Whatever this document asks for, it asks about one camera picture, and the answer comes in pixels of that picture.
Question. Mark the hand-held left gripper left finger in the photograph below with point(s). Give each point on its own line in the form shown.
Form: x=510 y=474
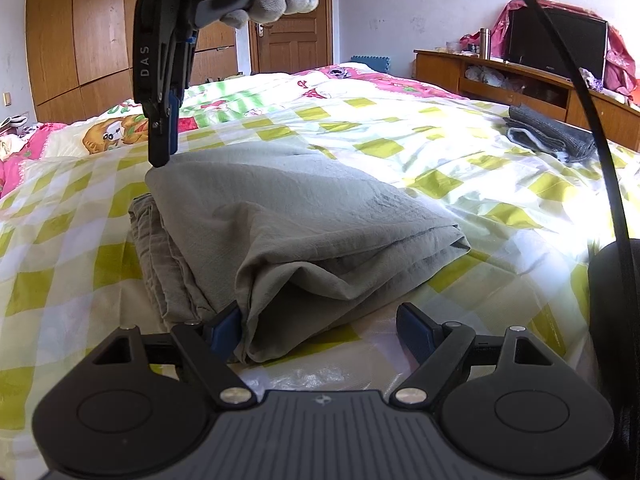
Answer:
x=227 y=330

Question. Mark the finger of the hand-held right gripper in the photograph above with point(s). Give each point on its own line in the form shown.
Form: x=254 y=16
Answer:
x=187 y=60
x=160 y=110

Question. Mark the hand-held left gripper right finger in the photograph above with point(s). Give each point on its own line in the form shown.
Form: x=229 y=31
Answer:
x=415 y=330

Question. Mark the grey pants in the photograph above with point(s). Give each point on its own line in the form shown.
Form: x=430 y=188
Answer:
x=300 y=220

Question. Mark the wooden door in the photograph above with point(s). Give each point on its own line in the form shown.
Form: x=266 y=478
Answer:
x=295 y=45

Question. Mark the wooden wardrobe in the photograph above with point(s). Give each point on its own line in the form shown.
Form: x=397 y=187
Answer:
x=90 y=25

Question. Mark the blue foam mat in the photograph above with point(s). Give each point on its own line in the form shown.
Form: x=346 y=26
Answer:
x=371 y=64

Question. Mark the printed checkered blanket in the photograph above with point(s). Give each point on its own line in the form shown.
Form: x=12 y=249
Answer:
x=450 y=160

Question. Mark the metal thermos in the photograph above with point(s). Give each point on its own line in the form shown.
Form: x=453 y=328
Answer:
x=484 y=42

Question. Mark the white plastic bags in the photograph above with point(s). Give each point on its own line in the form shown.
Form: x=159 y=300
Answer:
x=487 y=76

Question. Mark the black round object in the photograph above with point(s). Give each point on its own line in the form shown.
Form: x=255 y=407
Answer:
x=620 y=310

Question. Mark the folded dark grey cloth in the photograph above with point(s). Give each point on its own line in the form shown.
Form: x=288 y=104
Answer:
x=550 y=127

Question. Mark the black television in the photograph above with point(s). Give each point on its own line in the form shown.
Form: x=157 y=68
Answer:
x=550 y=40

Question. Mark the wooden cabinet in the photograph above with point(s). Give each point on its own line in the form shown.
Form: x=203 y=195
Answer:
x=620 y=120

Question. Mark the pink cloth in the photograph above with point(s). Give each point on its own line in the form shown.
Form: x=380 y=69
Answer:
x=620 y=65

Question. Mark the wall switch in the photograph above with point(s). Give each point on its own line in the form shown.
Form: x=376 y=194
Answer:
x=7 y=98

